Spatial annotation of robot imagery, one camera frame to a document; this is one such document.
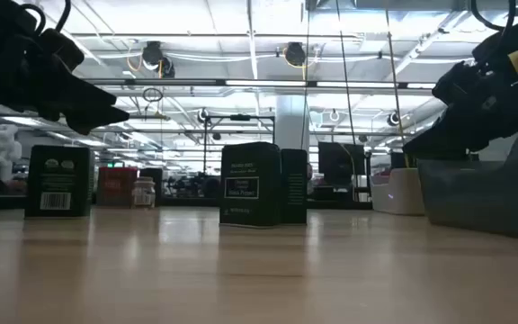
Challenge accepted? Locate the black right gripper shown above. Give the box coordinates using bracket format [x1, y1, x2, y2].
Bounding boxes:
[401, 13, 518, 159]

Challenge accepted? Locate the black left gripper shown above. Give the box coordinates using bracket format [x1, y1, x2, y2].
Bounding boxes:
[0, 24, 130, 136]

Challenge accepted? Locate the glass spice jar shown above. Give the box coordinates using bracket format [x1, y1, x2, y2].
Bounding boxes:
[131, 175, 157, 209]

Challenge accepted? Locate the white plastic bin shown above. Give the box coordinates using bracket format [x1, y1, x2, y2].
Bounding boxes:
[370, 166, 426, 216]

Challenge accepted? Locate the dark grey plastic bin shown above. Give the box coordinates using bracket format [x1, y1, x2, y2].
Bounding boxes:
[417, 127, 518, 239]

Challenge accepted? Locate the red spice tin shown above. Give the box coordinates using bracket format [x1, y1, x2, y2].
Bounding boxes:
[96, 166, 139, 208]

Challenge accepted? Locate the black monitor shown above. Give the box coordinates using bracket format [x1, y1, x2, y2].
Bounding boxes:
[317, 141, 367, 188]

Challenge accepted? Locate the white building column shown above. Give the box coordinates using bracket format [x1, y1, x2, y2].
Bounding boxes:
[275, 93, 311, 150]

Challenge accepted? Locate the long ceiling light bar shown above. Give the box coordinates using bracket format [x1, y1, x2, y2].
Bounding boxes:
[83, 77, 436, 90]

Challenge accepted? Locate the yellow cable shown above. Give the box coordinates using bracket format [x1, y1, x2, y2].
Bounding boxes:
[384, 0, 410, 169]

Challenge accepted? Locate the black ceiling cable reel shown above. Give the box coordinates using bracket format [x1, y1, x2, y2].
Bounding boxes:
[283, 40, 308, 68]
[141, 40, 176, 78]

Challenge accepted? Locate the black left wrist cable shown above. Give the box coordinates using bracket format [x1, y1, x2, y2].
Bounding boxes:
[18, 0, 72, 36]

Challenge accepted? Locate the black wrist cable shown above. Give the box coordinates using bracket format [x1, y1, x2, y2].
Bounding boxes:
[469, 0, 517, 33]
[18, 0, 72, 36]

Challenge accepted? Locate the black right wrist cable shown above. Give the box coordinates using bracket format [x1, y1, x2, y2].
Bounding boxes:
[469, 0, 517, 33]

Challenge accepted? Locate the black aluminium table frame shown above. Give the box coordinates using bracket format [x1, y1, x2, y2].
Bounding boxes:
[0, 193, 373, 212]

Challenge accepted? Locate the thin black hanging cable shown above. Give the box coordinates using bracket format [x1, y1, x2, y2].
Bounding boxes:
[300, 0, 310, 149]

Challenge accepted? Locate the black metal frame rig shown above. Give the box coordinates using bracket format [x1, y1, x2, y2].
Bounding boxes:
[201, 113, 276, 175]

